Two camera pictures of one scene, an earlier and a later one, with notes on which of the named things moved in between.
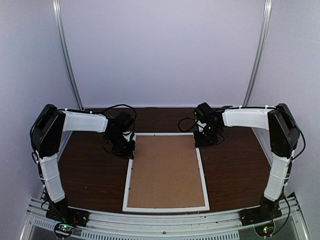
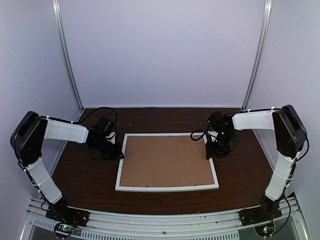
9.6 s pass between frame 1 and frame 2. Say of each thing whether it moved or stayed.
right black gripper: moved
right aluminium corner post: stayed
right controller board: stayed
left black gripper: moved
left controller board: stayed
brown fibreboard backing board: moved
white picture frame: moved
